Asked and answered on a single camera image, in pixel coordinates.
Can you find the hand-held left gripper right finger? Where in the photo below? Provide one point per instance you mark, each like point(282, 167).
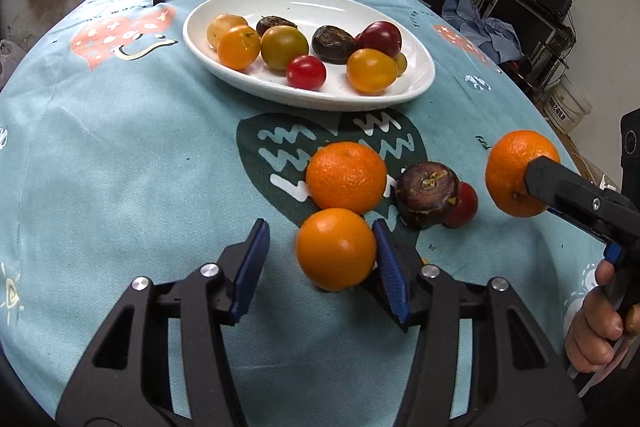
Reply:
point(392, 277)

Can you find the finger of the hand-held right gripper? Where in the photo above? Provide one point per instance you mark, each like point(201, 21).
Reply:
point(570, 189)
point(613, 252)

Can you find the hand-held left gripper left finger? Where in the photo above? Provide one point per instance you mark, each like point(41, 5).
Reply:
point(250, 267)

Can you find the orange mandarin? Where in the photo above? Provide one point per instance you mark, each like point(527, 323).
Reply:
point(335, 249)
point(515, 172)
point(346, 177)

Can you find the white oval plate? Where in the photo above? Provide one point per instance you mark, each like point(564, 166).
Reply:
point(310, 97)

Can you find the red cherry tomato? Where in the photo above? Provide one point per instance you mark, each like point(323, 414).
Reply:
point(465, 206)
point(306, 72)

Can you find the orange yellow tomato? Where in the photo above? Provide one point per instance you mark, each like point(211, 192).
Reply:
point(371, 71)

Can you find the small yellow fruit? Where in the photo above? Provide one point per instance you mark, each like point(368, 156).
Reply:
point(401, 63)

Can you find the smooth orange tomato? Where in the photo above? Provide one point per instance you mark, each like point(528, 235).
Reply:
point(239, 48)

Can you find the greenish yellow tomato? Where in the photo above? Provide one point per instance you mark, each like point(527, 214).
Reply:
point(284, 48)

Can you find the dark brown water chestnut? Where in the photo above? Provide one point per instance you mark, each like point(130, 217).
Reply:
point(275, 24)
point(334, 44)

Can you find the dark red plum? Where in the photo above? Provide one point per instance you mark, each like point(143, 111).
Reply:
point(378, 38)

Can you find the pale yellow plum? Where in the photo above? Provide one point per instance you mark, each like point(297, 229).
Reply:
point(225, 27)

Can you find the person's right hand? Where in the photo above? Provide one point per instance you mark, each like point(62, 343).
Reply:
point(595, 337)

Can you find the dark wrinkled passion fruit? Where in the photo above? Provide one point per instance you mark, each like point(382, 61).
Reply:
point(427, 201)

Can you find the white plastic bucket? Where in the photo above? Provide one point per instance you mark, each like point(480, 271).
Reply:
point(567, 99)

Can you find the light blue printed tablecloth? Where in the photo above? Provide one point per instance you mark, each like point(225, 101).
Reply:
point(125, 157)

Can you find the black monitor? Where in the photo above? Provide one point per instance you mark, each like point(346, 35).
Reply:
point(525, 27)

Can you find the blue crumpled clothes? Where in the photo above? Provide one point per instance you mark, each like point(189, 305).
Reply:
point(482, 27)

